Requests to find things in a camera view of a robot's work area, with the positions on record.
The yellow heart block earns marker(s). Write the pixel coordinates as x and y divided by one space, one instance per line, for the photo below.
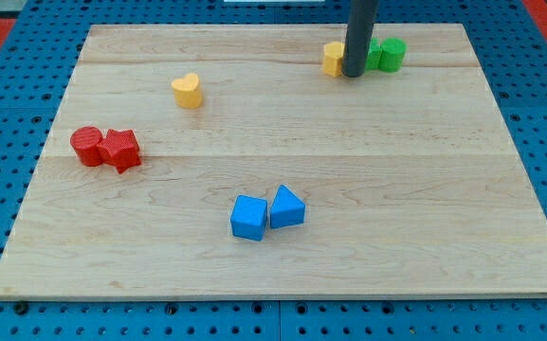
187 91

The yellow hexagon block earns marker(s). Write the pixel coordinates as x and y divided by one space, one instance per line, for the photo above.
332 59

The blue triangle block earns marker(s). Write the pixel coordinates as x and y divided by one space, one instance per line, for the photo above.
287 209

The blue cube block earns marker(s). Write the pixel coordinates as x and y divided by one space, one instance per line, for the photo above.
248 218

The wooden board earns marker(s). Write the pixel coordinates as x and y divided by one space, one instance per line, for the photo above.
412 183

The green star block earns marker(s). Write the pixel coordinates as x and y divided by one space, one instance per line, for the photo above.
374 55

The red star block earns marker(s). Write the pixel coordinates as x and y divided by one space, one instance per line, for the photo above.
120 149

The green cylinder block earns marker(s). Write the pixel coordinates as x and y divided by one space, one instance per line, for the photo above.
393 51

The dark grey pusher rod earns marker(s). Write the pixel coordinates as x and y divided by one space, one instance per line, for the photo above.
358 36

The red cylinder block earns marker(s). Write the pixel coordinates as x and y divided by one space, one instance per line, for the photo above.
84 142

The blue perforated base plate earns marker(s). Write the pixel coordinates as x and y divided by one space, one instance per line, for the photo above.
36 62

